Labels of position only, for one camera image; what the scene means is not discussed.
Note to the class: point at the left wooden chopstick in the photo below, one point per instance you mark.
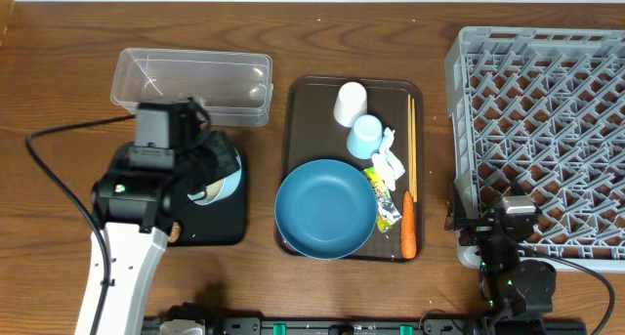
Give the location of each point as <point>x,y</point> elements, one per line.
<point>409,143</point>

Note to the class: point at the brown food scrap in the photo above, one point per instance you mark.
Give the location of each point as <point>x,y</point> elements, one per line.
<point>175,232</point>

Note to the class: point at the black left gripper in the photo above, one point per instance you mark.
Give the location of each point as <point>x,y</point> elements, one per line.
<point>226,149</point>

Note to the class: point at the grey dishwasher rack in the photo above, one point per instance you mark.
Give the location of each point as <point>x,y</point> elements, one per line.
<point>542,108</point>

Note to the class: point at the pink plastic cup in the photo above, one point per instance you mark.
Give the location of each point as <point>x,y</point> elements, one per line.
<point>351,103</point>

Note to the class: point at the green foil snack wrapper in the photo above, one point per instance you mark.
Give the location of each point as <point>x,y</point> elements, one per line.
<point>387,214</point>

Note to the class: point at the dark blue large bowl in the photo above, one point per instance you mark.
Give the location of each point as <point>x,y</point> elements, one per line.
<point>325,209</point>

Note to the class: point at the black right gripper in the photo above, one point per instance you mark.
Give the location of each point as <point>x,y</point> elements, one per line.
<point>477,228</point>

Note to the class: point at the brown serving tray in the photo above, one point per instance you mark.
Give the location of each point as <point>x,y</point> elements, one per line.
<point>311,133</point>

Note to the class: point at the crumpled white tissue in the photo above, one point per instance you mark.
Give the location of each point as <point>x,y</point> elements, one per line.
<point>388,167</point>

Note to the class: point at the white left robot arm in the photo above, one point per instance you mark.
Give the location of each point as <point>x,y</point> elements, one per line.
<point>123,263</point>

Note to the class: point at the light blue small bowl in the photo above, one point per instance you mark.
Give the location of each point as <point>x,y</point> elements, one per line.
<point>232,182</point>

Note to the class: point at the clear plastic container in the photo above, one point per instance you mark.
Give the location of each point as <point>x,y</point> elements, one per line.
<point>234,88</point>

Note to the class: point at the orange carrot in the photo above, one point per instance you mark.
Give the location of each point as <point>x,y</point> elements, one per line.
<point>408,243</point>

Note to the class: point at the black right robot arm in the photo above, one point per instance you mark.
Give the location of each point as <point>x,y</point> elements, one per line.
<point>519,291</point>

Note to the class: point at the light blue plastic cup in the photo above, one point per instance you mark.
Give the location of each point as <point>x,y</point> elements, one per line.
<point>365,137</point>

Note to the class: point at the pile of white rice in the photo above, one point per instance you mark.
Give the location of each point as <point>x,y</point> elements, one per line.
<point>213,191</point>

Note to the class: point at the wooden chopstick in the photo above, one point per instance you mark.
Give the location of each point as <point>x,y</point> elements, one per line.
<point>409,143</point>
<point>414,151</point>

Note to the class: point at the right wooden chopstick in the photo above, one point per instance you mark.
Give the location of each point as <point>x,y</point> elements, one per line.
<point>414,151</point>

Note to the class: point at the black plastic tray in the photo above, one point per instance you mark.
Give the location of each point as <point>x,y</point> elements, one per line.
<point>221,223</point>

